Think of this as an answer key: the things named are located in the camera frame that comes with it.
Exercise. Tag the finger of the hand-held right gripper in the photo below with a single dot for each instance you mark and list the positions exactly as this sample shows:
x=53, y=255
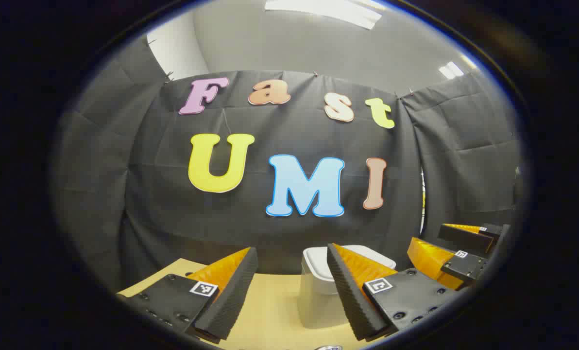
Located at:
x=464, y=238
x=464, y=267

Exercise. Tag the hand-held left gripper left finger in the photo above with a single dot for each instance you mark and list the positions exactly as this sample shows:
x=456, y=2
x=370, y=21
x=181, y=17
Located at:
x=231, y=301

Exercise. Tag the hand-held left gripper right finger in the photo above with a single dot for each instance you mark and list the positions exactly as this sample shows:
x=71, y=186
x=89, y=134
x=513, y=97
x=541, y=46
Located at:
x=348, y=296

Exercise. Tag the white desktop garbage bin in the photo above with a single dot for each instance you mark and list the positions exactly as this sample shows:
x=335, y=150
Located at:
x=316, y=291

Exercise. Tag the wooden desktop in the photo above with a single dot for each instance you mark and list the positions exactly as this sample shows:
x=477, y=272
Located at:
x=270, y=311

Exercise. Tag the small ceiling light panel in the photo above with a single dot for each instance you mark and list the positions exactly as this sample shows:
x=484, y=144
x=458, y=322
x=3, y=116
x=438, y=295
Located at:
x=451, y=70

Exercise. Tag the black backdrop cloth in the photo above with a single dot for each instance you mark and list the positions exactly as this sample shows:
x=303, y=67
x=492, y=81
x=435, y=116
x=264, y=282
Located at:
x=270, y=131

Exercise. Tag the large ceiling light panel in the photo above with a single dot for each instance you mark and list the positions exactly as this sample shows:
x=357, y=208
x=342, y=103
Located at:
x=323, y=12

